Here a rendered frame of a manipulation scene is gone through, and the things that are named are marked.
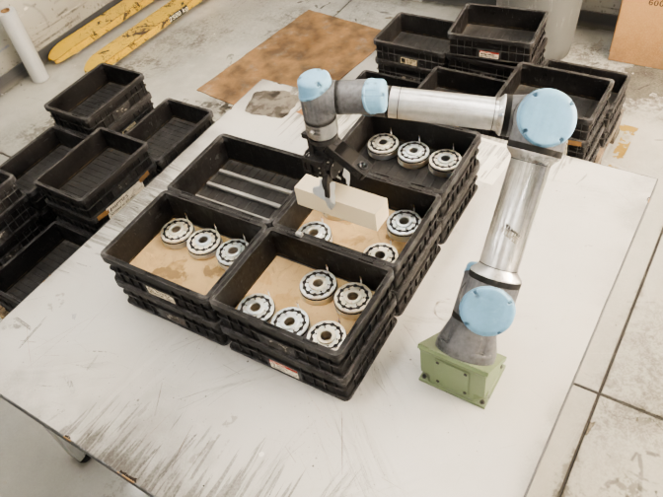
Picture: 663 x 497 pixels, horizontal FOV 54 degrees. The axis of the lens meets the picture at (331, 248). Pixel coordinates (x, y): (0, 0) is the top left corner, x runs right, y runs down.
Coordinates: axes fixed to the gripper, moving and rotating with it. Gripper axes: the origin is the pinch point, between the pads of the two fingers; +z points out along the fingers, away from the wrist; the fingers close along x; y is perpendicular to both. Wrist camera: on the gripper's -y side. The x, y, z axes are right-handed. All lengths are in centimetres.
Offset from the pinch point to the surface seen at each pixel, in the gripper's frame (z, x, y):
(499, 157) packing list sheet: 39, -73, -15
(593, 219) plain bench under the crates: 39, -57, -52
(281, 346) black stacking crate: 23.5, 33.3, 0.8
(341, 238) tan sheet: 25.7, -7.4, 7.7
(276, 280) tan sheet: 25.7, 14.6, 16.1
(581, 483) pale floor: 109, -8, -74
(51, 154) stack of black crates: 70, -29, 193
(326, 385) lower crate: 35.0, 32.5, -10.3
